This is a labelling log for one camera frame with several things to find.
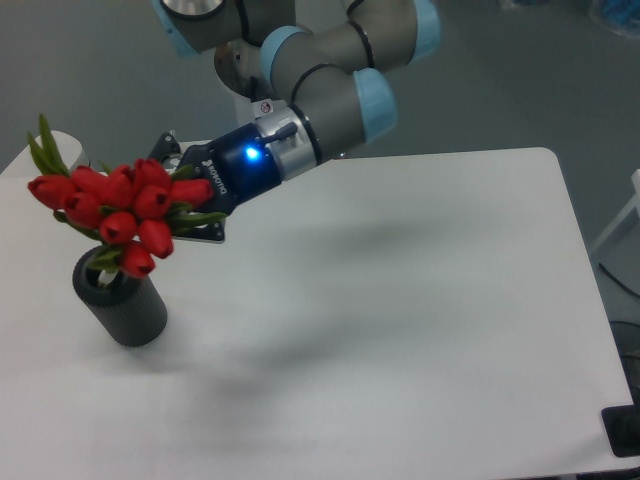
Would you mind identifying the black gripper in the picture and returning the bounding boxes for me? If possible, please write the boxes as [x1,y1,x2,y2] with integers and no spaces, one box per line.
[147,123,282,243]

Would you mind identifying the red tulip bouquet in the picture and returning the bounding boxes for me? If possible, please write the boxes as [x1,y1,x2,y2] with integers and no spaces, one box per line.
[27,115,226,279]

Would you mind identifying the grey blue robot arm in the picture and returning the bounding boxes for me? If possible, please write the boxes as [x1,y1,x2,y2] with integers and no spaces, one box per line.
[153,1,441,242]

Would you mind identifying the dark grey ribbed vase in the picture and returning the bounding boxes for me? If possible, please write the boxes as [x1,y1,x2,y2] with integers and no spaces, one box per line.
[72,247,168,347]

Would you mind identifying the white chair corner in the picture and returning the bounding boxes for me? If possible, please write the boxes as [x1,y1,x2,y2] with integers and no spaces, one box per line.
[0,130,95,176]

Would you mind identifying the blue plastic bag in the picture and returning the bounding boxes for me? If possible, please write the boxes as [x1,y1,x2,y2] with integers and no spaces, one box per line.
[589,0,639,39]

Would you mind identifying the black device at table edge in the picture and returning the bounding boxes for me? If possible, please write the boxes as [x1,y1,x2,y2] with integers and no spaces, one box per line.
[601,405,639,458]

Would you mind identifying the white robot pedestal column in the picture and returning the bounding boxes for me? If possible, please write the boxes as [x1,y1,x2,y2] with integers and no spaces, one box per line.
[213,39,291,132]

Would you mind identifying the black cable on floor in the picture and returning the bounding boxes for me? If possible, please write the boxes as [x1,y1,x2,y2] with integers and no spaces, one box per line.
[598,262,640,296]

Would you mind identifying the white frame at right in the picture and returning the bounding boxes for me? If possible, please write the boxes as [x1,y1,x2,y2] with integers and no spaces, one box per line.
[589,170,639,263]

